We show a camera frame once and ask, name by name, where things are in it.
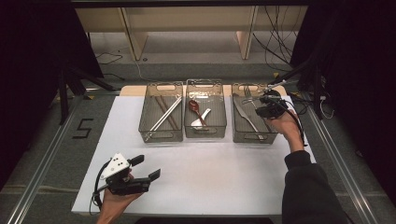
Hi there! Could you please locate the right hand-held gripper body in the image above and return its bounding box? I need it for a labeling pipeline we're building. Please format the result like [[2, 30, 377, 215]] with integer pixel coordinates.
[[241, 79, 289, 119]]

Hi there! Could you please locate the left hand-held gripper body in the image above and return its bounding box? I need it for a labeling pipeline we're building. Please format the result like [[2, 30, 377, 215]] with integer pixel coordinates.
[[100, 152, 152, 196]]

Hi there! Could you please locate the metal knife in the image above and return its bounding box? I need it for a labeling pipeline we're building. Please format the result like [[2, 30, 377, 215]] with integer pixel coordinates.
[[233, 96, 269, 141]]

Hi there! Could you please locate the metal fork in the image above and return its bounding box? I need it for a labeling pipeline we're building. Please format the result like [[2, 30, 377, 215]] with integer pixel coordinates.
[[243, 86, 261, 110]]

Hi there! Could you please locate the grey transparent plastic bin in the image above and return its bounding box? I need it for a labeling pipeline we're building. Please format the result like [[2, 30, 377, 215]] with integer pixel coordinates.
[[138, 81, 185, 144], [231, 82, 280, 145]]

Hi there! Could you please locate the clear transparent plastic bin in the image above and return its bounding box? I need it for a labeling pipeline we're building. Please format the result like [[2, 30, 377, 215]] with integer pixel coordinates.
[[184, 78, 228, 139]]

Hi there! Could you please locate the brown wooden chopstick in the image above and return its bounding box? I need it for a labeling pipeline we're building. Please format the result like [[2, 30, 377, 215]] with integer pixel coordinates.
[[158, 96, 181, 131], [150, 96, 176, 132]]

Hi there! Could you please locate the white ceramic spoon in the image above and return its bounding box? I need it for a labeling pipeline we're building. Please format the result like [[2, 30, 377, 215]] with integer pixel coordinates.
[[190, 107, 212, 131]]

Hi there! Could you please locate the brown wooden spoon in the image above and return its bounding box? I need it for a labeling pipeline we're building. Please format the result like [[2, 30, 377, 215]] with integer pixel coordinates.
[[188, 99, 209, 127]]

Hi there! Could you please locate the person's left hand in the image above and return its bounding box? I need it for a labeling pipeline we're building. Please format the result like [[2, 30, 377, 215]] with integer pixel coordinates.
[[96, 189, 144, 220]]

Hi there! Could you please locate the person's right hand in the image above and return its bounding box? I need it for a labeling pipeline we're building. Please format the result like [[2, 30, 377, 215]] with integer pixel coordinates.
[[264, 110, 304, 153]]

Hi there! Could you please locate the white table mat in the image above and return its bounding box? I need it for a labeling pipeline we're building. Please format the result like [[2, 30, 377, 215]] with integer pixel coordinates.
[[71, 94, 339, 217]]

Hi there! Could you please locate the black metal stand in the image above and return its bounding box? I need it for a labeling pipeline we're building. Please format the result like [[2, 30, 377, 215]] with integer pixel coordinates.
[[269, 55, 325, 120]]

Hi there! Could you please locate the black curtain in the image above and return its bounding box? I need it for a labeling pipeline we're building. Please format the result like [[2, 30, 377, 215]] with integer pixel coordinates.
[[0, 0, 105, 188], [290, 0, 396, 206]]

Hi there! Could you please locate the black tripod stand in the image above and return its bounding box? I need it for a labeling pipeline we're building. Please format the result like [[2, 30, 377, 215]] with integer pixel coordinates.
[[57, 66, 116, 125]]

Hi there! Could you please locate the beige wooden desk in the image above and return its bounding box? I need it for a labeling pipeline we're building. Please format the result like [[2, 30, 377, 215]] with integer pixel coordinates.
[[73, 5, 309, 62]]

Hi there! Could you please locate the right hand-held gripper cable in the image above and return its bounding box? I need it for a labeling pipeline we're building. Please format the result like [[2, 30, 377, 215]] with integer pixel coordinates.
[[276, 97, 309, 147]]

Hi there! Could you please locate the hand-held gripper cable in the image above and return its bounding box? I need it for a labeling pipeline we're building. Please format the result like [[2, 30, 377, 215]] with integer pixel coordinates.
[[276, 97, 309, 147], [90, 160, 111, 216]]

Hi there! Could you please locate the left hand-held gripper cable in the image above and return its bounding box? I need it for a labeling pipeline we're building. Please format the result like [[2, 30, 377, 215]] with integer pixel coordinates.
[[90, 160, 111, 216]]

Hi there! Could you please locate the bundle of black cables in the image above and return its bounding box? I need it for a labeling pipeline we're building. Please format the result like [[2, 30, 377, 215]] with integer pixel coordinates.
[[251, 6, 300, 73]]

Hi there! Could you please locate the white floor cable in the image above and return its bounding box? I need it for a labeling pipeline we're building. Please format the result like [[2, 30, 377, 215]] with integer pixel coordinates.
[[134, 60, 151, 82]]

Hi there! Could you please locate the aluminium floor rail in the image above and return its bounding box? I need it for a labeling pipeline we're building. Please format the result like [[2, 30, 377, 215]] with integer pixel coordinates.
[[6, 102, 82, 224], [306, 105, 379, 224]]

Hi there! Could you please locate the black floor cable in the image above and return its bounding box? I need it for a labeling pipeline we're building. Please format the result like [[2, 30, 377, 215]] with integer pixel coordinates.
[[92, 51, 124, 65]]

